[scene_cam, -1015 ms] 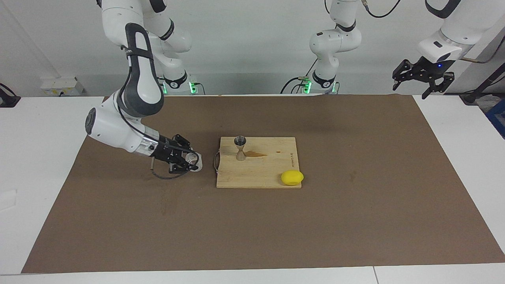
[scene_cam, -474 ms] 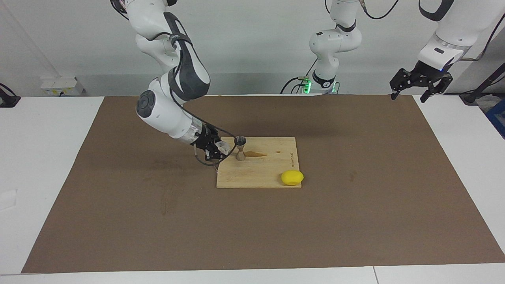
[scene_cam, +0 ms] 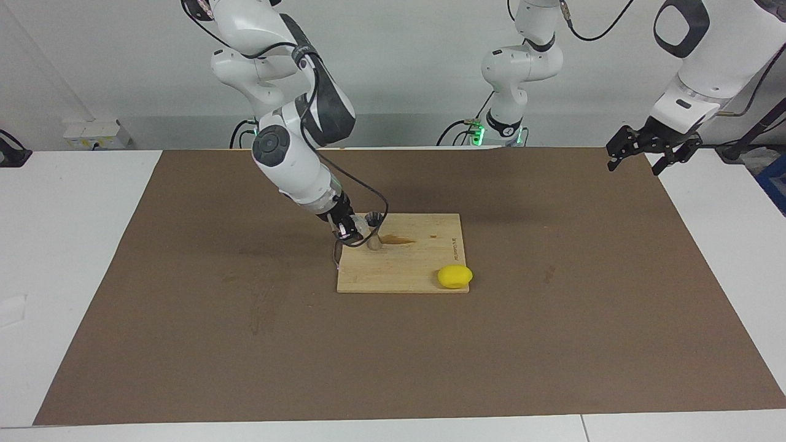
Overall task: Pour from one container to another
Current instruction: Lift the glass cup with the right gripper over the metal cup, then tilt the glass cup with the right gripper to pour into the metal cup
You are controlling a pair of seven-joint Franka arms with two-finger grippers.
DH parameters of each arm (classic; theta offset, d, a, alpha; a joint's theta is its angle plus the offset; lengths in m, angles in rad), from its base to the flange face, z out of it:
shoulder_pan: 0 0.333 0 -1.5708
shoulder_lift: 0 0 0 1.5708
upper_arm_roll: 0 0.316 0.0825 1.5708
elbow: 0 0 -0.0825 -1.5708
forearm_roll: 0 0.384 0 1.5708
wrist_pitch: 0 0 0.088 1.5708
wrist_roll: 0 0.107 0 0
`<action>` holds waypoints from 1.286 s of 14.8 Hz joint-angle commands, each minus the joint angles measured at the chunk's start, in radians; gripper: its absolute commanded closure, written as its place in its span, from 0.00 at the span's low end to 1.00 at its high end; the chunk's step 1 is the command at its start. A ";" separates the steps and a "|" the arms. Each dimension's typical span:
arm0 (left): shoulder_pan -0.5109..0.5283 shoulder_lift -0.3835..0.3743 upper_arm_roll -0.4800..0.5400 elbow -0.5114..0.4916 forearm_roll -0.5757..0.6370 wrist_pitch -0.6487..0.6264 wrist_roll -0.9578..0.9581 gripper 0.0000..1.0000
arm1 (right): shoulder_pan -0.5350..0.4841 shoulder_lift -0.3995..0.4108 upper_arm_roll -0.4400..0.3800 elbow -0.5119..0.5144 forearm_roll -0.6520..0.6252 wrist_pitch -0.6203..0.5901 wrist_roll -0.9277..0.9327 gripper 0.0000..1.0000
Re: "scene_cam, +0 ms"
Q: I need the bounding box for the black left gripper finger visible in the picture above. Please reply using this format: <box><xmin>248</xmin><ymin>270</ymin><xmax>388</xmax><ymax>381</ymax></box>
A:
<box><xmin>652</xmin><ymin>136</ymin><xmax>702</xmax><ymax>176</ymax></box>
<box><xmin>606</xmin><ymin>126</ymin><xmax>645</xmax><ymax>171</ymax></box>

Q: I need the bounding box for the steel jigger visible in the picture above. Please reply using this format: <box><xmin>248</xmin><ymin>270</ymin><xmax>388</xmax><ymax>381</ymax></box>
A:
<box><xmin>365</xmin><ymin>212</ymin><xmax>385</xmax><ymax>252</ymax></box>

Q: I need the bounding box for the black stand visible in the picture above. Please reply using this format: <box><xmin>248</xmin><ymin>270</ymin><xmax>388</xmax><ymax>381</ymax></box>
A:
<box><xmin>718</xmin><ymin>98</ymin><xmax>786</xmax><ymax>163</ymax></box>

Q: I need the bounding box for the wooden cutting board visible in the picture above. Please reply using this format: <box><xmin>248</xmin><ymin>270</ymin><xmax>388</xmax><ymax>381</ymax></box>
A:
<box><xmin>332</xmin><ymin>212</ymin><xmax>470</xmax><ymax>294</ymax></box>

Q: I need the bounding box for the blue crate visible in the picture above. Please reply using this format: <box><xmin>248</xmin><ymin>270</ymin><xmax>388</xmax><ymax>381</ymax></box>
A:
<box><xmin>754</xmin><ymin>153</ymin><xmax>786</xmax><ymax>217</ymax></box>

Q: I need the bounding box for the yellow lemon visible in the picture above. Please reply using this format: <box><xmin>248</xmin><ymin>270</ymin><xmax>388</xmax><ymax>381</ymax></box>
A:
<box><xmin>437</xmin><ymin>265</ymin><xmax>474</xmax><ymax>290</ymax></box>

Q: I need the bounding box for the brown table mat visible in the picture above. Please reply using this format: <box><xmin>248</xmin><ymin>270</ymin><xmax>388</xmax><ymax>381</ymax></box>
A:
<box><xmin>32</xmin><ymin>146</ymin><xmax>786</xmax><ymax>426</ymax></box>

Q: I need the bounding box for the white power strip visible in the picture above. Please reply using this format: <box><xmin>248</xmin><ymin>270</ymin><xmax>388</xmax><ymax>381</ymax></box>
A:
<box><xmin>63</xmin><ymin>120</ymin><xmax>133</xmax><ymax>150</ymax></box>

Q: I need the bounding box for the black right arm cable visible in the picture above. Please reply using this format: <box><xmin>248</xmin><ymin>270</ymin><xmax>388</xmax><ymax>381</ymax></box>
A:
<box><xmin>181</xmin><ymin>0</ymin><xmax>389</xmax><ymax>246</ymax></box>

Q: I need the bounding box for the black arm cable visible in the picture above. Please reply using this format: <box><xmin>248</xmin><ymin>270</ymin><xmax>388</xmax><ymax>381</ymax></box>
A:
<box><xmin>556</xmin><ymin>0</ymin><xmax>786</xmax><ymax>117</ymax></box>
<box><xmin>181</xmin><ymin>0</ymin><xmax>389</xmax><ymax>246</ymax></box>

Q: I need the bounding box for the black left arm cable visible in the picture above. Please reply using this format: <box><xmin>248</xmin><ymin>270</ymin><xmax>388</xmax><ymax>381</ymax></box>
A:
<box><xmin>556</xmin><ymin>0</ymin><xmax>786</xmax><ymax>117</ymax></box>

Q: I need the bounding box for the black base cable bundle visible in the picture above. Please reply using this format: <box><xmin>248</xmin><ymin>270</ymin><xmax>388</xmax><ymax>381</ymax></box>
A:
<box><xmin>436</xmin><ymin>92</ymin><xmax>495</xmax><ymax>147</ymax></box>

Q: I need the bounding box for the black clamp mount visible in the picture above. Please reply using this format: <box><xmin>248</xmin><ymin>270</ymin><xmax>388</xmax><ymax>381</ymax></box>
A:
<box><xmin>0</xmin><ymin>129</ymin><xmax>33</xmax><ymax>168</ymax></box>

